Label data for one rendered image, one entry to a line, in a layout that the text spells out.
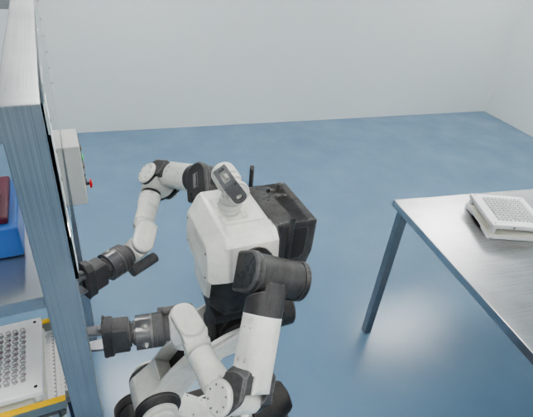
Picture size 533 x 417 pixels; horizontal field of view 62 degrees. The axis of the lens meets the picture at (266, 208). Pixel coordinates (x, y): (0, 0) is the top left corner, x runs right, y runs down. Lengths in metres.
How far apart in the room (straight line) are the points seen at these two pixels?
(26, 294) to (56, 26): 3.56
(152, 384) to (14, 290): 0.68
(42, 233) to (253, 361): 0.49
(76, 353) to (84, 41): 3.56
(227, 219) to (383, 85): 4.44
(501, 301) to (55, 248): 1.43
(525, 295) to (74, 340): 1.47
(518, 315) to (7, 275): 1.50
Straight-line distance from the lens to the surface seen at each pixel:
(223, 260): 1.08
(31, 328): 1.41
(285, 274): 1.00
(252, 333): 0.99
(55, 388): 1.35
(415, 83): 5.67
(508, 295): 1.81
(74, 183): 1.91
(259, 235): 1.09
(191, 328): 1.14
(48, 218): 0.83
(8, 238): 1.01
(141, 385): 1.55
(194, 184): 1.32
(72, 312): 0.97
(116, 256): 1.39
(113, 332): 1.18
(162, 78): 4.49
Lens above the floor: 1.90
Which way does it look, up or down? 34 degrees down
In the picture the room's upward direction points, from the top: 6 degrees clockwise
